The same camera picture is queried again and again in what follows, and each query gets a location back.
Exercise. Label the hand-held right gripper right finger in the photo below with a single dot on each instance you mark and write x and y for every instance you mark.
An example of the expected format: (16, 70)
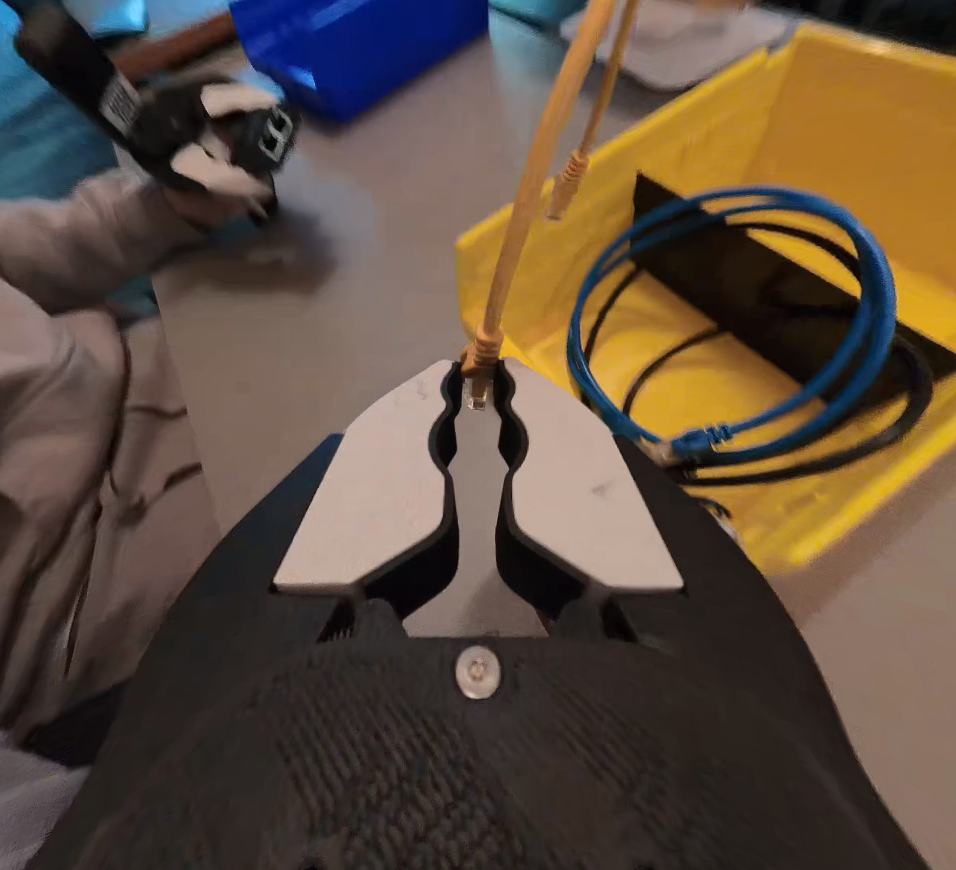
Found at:
(590, 496)

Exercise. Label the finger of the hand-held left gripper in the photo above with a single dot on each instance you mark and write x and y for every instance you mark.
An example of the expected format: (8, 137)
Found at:
(239, 99)
(216, 171)

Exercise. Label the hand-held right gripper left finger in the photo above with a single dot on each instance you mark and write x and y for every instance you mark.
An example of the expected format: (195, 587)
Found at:
(373, 489)

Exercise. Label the black ethernet splitter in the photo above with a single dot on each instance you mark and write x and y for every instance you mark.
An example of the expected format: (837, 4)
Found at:
(273, 134)

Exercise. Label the yellow plastic bin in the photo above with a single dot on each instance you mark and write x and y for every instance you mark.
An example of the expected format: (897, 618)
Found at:
(859, 123)

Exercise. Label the person's left forearm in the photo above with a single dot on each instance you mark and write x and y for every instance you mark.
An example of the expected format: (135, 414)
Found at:
(75, 235)

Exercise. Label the grey desk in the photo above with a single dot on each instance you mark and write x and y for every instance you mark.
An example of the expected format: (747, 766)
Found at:
(358, 302)

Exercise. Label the person's left hand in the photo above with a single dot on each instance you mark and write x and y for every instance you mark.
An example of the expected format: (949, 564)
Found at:
(224, 209)

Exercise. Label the blue plastic bin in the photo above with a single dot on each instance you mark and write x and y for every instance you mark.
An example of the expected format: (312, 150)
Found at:
(373, 26)

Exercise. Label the black bin divider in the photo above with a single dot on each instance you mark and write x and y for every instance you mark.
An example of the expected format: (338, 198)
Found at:
(747, 280)

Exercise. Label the person's grey clothing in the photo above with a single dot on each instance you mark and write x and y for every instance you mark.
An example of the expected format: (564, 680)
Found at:
(75, 474)

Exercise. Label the grey stand base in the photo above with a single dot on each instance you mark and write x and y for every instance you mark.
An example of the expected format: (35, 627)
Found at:
(672, 56)

